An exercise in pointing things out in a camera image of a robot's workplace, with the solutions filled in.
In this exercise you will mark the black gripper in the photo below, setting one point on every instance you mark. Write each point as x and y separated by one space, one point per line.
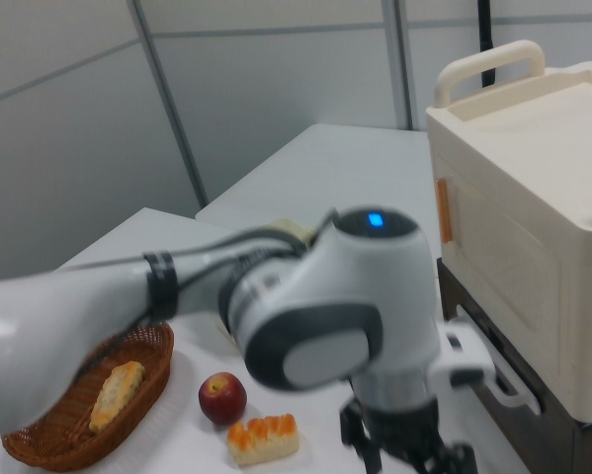
399 439

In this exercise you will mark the brown wicker basket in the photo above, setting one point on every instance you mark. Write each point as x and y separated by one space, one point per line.
142 375

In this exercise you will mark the toy bread with orange topping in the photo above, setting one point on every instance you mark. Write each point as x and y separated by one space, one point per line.
263 439

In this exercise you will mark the white square plastic container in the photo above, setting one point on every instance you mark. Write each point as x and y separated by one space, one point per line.
295 231

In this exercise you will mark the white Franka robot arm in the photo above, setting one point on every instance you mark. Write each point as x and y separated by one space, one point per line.
325 316

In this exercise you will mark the yellow toy bread slice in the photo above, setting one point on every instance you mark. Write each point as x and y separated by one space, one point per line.
115 395

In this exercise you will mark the dark brown drawer unit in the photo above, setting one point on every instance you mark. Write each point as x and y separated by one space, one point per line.
572 444

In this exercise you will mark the red apple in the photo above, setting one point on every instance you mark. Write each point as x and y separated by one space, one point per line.
222 399

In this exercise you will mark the grey upright partition post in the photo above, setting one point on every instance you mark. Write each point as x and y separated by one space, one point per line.
403 64

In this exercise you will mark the black pole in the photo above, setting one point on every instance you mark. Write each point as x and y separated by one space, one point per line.
485 44

